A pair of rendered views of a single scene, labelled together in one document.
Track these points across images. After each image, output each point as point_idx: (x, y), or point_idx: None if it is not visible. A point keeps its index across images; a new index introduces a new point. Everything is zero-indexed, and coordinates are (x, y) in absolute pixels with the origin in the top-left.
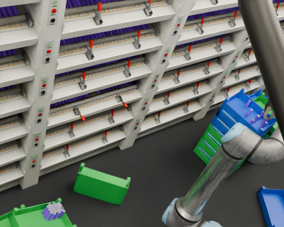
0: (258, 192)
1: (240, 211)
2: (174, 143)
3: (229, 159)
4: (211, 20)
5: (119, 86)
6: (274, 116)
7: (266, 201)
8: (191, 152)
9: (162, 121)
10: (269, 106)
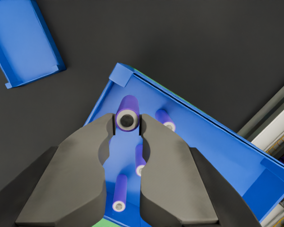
0: (62, 65)
1: (91, 12)
2: (222, 102)
3: None
4: None
5: None
6: (64, 139)
7: (45, 57)
8: (192, 99)
9: (283, 114)
10: (193, 223)
